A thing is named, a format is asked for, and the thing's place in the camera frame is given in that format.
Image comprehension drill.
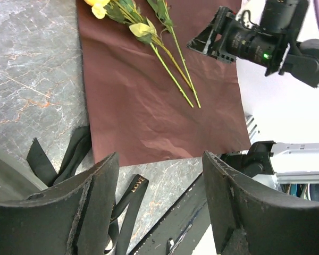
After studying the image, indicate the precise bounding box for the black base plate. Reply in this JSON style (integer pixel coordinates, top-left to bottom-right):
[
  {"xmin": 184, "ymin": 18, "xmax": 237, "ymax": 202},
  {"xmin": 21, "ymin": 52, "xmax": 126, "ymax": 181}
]
[{"xmin": 130, "ymin": 174, "xmax": 211, "ymax": 255}]

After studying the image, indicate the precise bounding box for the yellow rose stem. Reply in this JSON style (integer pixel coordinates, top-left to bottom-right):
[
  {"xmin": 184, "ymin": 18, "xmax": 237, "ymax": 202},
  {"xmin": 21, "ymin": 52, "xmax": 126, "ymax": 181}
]
[{"xmin": 85, "ymin": 1, "xmax": 200, "ymax": 108}]

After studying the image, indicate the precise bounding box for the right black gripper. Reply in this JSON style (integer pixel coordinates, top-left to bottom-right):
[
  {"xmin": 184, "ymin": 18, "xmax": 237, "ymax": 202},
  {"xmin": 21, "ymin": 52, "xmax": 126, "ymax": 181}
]
[{"xmin": 187, "ymin": 6, "xmax": 255, "ymax": 63}]

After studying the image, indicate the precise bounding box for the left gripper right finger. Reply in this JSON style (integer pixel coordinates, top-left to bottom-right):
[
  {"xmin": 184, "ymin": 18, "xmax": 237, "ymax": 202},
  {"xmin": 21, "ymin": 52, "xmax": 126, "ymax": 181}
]
[{"xmin": 202, "ymin": 151, "xmax": 319, "ymax": 254}]

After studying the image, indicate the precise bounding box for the red wrapping paper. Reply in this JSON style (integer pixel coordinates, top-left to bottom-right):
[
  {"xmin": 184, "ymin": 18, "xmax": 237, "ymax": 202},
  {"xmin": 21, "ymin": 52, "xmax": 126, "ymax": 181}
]
[{"xmin": 77, "ymin": 1, "xmax": 250, "ymax": 166}]

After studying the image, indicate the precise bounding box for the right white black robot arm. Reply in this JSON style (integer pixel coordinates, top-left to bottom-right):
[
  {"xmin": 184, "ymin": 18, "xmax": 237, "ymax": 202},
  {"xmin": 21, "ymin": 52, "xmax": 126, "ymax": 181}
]
[{"xmin": 187, "ymin": 1, "xmax": 319, "ymax": 184}]

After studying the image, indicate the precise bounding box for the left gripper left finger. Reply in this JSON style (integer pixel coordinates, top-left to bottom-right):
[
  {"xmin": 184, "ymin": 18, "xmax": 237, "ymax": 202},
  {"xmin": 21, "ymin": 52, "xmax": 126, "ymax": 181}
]
[{"xmin": 0, "ymin": 151, "xmax": 120, "ymax": 255}]

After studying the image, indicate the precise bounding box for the dark green tray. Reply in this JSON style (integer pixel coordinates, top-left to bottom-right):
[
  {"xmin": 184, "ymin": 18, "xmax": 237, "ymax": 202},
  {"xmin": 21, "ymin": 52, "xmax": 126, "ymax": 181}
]
[{"xmin": 0, "ymin": 149, "xmax": 47, "ymax": 202}]

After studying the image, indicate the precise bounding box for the black ribbon with gold text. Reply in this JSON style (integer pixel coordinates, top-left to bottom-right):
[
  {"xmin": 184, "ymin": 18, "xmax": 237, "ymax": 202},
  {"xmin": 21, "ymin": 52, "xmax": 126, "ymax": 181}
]
[{"xmin": 27, "ymin": 126, "xmax": 148, "ymax": 254}]

